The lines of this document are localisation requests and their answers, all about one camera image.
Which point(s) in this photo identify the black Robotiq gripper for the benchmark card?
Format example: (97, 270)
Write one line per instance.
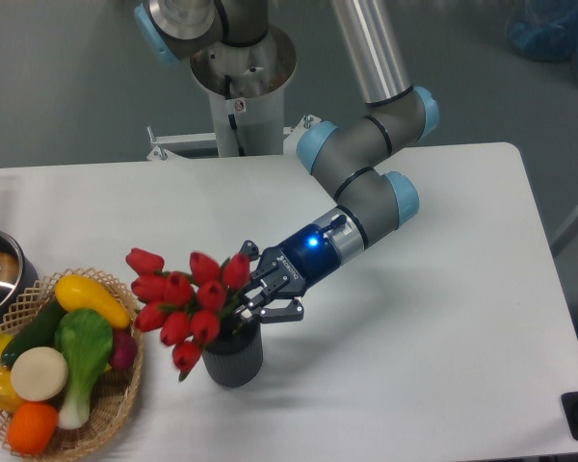
(288, 270)

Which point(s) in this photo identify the red tulip bouquet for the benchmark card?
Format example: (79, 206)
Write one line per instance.
(195, 310)

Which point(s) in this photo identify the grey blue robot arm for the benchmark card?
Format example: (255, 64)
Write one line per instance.
(367, 205)

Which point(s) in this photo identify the dark grey ribbed vase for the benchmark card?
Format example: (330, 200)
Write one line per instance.
(235, 357)

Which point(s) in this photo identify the purple red radish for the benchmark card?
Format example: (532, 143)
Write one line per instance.
(124, 352)

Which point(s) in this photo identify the green bok choy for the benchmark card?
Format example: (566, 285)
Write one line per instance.
(85, 339)

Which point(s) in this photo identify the yellow squash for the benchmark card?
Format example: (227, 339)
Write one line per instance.
(74, 292)

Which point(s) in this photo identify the woven wicker basket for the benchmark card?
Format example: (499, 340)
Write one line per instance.
(114, 394)

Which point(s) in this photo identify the dark green cucumber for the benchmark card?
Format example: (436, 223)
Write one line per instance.
(39, 332)

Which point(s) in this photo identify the beige round bun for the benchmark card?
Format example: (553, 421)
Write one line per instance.
(39, 374)

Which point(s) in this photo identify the orange fruit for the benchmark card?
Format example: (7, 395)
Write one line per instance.
(32, 427)

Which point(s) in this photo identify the yellow bell pepper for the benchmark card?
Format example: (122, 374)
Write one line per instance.
(10, 400)

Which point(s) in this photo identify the blue plastic bag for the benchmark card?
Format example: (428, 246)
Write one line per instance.
(545, 31)

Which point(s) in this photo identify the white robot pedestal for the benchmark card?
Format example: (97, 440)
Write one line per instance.
(246, 93)

